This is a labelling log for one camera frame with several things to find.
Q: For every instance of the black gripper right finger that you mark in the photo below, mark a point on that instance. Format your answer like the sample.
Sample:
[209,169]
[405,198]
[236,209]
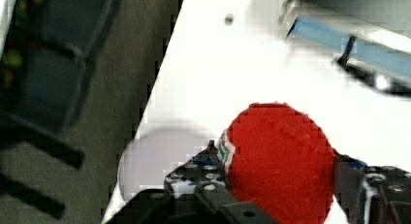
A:
[372,194]

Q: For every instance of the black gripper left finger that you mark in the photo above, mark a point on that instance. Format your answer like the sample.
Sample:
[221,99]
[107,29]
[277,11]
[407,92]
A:
[204,167]

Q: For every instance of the large lilac round plate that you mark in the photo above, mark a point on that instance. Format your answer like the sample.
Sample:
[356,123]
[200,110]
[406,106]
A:
[148,159]

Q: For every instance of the red ketchup bottle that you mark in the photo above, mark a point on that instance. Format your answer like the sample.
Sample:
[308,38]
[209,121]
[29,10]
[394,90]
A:
[280,159]

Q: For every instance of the blue metal frame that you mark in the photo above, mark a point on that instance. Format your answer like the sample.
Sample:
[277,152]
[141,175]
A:
[49,55]

